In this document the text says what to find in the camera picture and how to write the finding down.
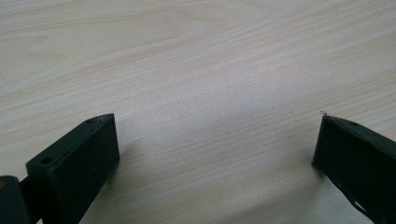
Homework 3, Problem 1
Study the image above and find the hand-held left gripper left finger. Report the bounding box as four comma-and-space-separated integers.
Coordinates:
19, 113, 120, 224

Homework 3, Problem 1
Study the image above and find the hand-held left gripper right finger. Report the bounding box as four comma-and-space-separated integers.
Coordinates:
312, 113, 396, 224

